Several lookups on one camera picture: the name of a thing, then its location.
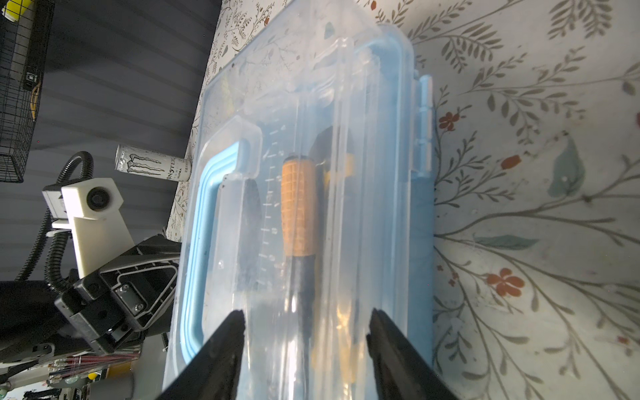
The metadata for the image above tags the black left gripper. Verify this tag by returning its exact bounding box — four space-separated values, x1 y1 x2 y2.
1 235 180 363

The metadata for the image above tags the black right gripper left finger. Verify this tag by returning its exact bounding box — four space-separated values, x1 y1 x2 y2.
158 310 246 400

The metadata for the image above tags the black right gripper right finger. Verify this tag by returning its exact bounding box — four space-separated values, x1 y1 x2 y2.
367 308 457 400

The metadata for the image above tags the blue clear plastic tool box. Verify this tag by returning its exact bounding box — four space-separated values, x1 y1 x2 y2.
163 1 430 399

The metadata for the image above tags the orange handled screwdriver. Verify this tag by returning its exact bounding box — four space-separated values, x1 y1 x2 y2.
281 155 318 399

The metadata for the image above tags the yellow black handled screwdriver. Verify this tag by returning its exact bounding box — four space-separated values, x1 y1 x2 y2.
308 127 358 369

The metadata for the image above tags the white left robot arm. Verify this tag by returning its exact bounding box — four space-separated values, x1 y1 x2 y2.
1 151 180 363

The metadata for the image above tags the black wire mesh basket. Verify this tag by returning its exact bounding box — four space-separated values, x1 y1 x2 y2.
1 1 55 183

